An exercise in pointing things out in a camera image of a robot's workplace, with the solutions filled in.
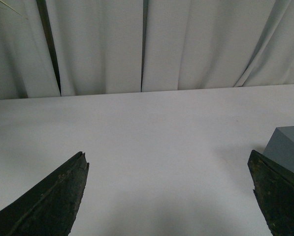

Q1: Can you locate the white curtain backdrop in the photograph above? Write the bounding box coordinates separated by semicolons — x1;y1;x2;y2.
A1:
0;0;294;99

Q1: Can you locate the gray square base block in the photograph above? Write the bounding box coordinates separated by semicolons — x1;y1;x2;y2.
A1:
263;126;294;173

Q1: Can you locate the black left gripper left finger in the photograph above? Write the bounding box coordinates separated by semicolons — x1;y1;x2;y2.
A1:
0;151;89;236

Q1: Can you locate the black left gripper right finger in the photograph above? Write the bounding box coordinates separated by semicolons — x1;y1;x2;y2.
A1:
247;150;294;236

